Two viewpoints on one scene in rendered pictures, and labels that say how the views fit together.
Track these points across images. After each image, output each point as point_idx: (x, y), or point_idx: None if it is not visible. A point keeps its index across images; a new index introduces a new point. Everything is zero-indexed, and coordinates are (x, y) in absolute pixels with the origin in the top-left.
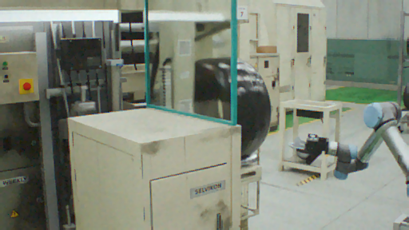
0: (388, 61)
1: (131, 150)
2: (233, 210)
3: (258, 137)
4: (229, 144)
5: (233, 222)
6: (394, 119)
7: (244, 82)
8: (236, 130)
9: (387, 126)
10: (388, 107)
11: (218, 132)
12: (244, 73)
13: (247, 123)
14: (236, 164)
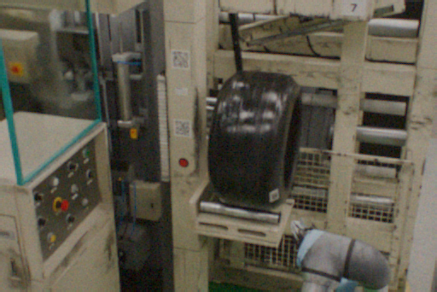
0: None
1: None
2: (31, 263)
3: (250, 195)
4: (18, 201)
5: (32, 274)
6: (319, 273)
7: (233, 122)
8: (21, 190)
9: (304, 277)
10: (329, 250)
11: (0, 185)
12: (247, 109)
13: (222, 174)
14: (26, 222)
